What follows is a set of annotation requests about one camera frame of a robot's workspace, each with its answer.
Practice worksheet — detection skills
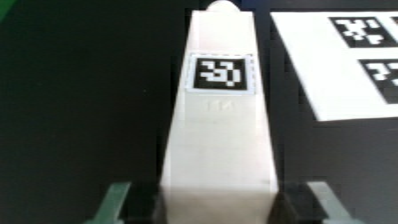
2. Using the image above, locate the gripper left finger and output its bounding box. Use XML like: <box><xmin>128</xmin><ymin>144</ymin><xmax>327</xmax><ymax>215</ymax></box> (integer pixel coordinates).
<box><xmin>82</xmin><ymin>181</ymin><xmax>162</xmax><ymax>224</ymax></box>

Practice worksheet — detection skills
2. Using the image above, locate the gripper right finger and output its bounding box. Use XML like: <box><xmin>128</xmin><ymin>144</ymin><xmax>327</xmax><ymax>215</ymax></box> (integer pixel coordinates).
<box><xmin>270</xmin><ymin>181</ymin><xmax>361</xmax><ymax>224</ymax></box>

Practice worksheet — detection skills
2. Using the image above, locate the white desk leg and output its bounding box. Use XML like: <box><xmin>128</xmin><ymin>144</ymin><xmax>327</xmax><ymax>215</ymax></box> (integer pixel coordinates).
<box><xmin>160</xmin><ymin>0</ymin><xmax>279</xmax><ymax>224</ymax></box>

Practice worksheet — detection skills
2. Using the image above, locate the white marker sheet with tags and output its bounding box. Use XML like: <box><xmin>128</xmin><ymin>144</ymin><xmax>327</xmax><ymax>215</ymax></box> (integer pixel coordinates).
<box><xmin>272</xmin><ymin>10</ymin><xmax>398</xmax><ymax>121</ymax></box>

